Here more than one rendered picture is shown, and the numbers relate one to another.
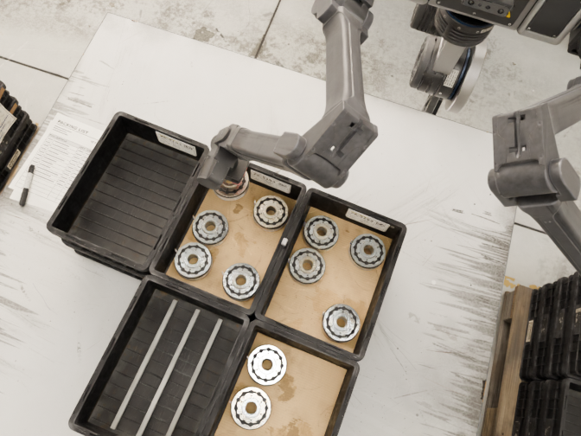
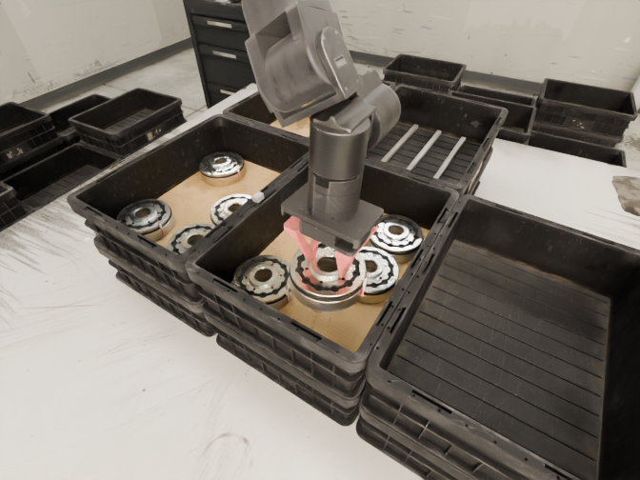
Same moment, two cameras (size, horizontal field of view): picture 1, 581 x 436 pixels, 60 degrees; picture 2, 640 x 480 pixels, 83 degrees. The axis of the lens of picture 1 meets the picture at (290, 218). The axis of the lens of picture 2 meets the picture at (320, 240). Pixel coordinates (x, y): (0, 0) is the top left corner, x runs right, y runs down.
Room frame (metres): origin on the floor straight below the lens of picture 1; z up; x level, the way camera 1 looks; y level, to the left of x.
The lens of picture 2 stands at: (0.85, 0.28, 1.33)
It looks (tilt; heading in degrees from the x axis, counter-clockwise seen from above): 45 degrees down; 201
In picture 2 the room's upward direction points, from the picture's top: straight up
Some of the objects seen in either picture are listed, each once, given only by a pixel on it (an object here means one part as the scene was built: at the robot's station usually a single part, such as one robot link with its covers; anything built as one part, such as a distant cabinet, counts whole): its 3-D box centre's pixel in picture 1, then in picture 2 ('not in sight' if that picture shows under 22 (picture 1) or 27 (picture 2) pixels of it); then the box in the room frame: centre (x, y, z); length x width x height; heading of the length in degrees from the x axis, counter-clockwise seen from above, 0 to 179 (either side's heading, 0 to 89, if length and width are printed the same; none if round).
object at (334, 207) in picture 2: (226, 159); (333, 193); (0.54, 0.19, 1.09); 0.10 x 0.07 x 0.07; 78
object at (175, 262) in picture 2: (333, 270); (205, 174); (0.37, -0.14, 0.92); 0.40 x 0.30 x 0.02; 168
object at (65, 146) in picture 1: (60, 163); not in sight; (0.60, 0.77, 0.70); 0.33 x 0.23 x 0.01; 172
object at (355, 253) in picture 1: (367, 250); (144, 215); (0.46, -0.24, 0.86); 0.10 x 0.10 x 0.01
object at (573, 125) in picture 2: not in sight; (565, 137); (-1.24, 0.89, 0.37); 0.40 x 0.30 x 0.45; 83
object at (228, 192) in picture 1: (230, 179); (328, 267); (0.55, 0.18, 0.97); 0.10 x 0.10 x 0.01
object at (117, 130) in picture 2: not in sight; (144, 151); (-0.34, -1.10, 0.37); 0.40 x 0.30 x 0.45; 173
